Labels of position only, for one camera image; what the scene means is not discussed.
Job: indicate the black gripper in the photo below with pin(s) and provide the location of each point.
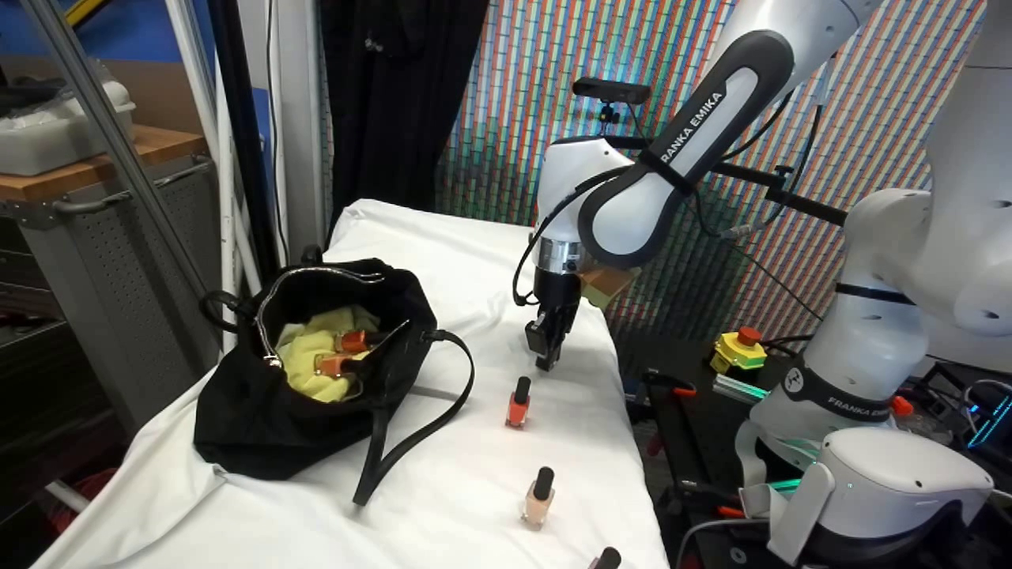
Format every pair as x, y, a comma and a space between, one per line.
559, 294

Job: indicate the small orange nail polish bottle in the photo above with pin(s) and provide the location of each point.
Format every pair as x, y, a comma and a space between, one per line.
352, 338

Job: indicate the pale red nail polish bottle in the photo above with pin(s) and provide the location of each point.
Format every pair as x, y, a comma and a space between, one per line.
331, 366

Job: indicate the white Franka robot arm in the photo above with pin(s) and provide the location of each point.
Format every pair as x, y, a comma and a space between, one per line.
949, 264

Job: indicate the large orange nail polish bottle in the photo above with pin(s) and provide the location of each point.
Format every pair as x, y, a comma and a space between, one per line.
516, 407

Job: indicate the peach nail polish bottle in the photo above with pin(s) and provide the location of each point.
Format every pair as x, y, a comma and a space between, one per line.
540, 503

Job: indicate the black capped nail polish bottle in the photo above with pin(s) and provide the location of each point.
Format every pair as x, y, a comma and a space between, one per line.
606, 556

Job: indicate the tan wrist plate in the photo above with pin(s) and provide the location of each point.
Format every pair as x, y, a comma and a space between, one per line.
606, 287

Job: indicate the white tablecloth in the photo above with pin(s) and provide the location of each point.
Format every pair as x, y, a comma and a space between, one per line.
476, 452

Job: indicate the yellow red emergency stop button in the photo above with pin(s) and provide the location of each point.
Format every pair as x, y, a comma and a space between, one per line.
737, 348

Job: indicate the teal box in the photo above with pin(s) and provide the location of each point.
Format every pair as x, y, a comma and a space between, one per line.
745, 388

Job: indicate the colourful patterned screen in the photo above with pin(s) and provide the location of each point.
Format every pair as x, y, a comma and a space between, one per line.
495, 126

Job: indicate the yellow cloth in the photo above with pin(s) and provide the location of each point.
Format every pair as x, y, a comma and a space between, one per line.
300, 357

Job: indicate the black curtain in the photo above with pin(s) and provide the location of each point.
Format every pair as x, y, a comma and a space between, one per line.
400, 104

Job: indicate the black fabric handbag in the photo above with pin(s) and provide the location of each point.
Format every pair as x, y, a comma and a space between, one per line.
255, 421

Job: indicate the grey metal cabinet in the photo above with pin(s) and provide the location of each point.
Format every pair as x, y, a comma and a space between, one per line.
116, 287

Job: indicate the blue lit device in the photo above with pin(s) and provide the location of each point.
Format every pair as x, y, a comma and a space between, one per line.
994, 416

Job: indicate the slanted aluminium pole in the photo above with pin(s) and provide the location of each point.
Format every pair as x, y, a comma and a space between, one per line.
116, 146

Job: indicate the wooden board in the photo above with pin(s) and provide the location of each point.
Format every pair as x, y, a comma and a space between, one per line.
96, 165

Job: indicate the white plastic container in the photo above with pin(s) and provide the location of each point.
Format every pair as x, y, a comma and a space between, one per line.
50, 132

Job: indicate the black camera on stand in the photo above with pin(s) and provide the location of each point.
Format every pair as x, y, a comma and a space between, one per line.
611, 90

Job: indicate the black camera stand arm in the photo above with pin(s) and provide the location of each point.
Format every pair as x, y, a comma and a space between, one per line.
780, 188

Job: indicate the black frame post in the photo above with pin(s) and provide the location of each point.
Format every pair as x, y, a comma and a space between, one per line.
247, 136

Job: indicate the white frame tube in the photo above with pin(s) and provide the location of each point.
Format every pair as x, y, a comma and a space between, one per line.
216, 159

